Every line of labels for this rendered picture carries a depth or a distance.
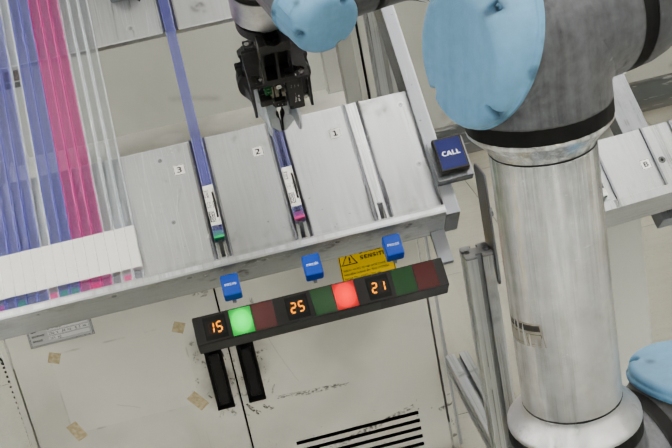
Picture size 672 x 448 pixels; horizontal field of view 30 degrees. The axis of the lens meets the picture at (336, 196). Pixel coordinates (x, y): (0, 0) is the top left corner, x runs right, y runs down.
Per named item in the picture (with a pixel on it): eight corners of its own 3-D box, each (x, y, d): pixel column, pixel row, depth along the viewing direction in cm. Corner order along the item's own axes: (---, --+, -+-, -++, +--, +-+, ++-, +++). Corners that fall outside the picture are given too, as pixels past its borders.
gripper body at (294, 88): (254, 123, 148) (240, 49, 138) (240, 73, 153) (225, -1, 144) (317, 108, 148) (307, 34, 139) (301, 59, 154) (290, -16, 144)
